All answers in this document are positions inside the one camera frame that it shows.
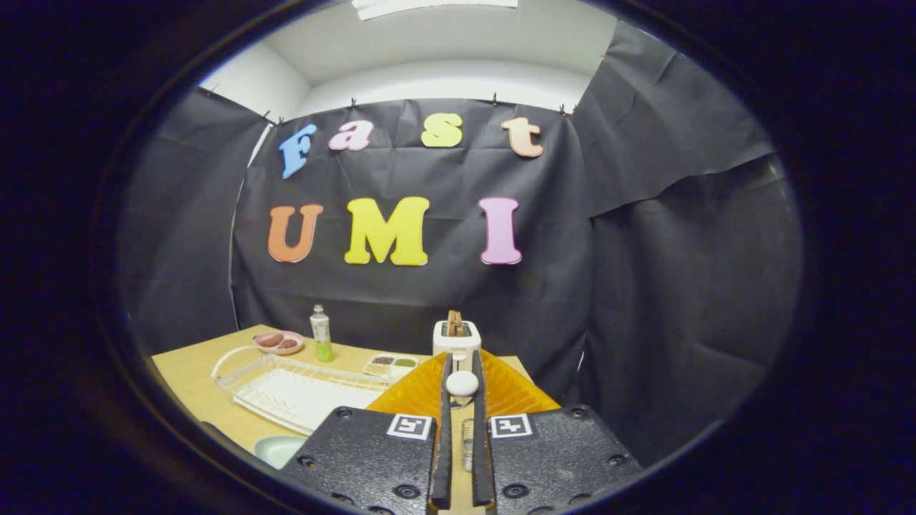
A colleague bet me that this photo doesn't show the white ceiling light panel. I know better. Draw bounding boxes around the white ceiling light panel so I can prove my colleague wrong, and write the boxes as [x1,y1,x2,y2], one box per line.
[351,0,519,21]

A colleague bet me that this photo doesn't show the white sectioned bean dish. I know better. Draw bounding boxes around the white sectioned bean dish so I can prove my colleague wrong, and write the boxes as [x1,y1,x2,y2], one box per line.
[363,354,419,378]

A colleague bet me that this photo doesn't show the green drink bottle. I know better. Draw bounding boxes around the green drink bottle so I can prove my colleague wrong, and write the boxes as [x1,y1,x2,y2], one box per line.
[310,304,335,363]

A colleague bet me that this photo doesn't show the pink oval dish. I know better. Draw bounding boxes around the pink oval dish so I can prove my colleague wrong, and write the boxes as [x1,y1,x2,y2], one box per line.
[254,330,306,355]

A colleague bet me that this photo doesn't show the pale green plate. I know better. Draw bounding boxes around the pale green plate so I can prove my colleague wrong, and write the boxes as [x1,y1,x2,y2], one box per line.
[253,435,308,470]

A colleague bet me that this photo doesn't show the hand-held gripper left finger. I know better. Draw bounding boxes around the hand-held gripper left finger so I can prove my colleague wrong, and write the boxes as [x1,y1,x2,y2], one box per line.
[279,350,453,515]

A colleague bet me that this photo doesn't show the white toaster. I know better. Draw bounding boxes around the white toaster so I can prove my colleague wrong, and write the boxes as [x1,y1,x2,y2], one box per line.
[432,320,482,373]

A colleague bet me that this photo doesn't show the white drip tray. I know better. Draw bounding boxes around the white drip tray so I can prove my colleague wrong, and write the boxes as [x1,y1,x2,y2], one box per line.
[247,368,384,430]

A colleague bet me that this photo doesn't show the black backdrop cloth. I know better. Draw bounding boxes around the black backdrop cloth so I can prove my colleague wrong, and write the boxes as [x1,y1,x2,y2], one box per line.
[118,21,802,466]

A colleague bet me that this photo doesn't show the white wire dish rack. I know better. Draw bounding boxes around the white wire dish rack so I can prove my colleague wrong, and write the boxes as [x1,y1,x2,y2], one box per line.
[211,346,394,436]

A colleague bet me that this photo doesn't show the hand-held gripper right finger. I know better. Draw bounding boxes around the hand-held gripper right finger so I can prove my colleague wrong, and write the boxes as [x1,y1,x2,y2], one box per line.
[471,349,645,515]

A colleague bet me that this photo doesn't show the white spoon with checked handle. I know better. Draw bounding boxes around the white spoon with checked handle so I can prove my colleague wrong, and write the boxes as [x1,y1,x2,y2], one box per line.
[445,370,480,408]

